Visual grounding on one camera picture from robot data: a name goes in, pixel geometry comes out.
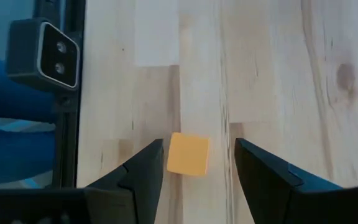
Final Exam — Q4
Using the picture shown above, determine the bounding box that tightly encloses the orange cube block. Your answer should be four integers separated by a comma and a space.
166, 131, 211, 177

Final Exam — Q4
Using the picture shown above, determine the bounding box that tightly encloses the black depth camera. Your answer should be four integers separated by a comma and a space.
6, 17, 81, 93

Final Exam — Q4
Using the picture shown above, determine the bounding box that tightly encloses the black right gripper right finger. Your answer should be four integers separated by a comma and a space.
234, 138, 305, 224

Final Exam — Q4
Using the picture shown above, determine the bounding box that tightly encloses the blue padded object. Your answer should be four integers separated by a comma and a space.
0, 51, 57, 189

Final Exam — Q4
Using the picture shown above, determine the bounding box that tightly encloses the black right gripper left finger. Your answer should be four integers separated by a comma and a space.
85, 139, 164, 224

